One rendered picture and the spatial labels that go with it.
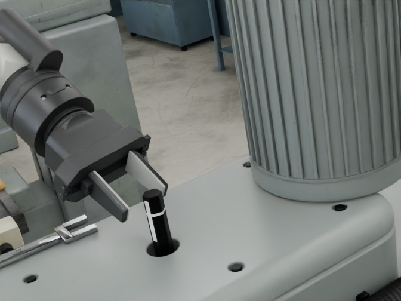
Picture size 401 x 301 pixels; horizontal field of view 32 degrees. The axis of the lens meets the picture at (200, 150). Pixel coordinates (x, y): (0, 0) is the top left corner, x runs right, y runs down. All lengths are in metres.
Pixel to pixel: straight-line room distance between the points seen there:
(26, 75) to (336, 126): 0.35
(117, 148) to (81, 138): 0.04
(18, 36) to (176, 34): 7.36
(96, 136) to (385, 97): 0.32
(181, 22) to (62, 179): 7.42
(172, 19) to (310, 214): 7.42
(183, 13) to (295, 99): 7.40
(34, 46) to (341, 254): 0.42
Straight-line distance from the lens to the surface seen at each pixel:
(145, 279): 0.73
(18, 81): 0.82
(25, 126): 0.81
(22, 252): 0.83
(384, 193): 1.09
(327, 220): 0.78
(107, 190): 0.75
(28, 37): 0.85
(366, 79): 0.76
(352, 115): 0.77
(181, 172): 5.27
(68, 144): 0.77
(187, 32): 8.20
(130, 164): 0.80
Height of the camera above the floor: 2.30
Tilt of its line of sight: 24 degrees down
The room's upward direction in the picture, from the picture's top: 11 degrees counter-clockwise
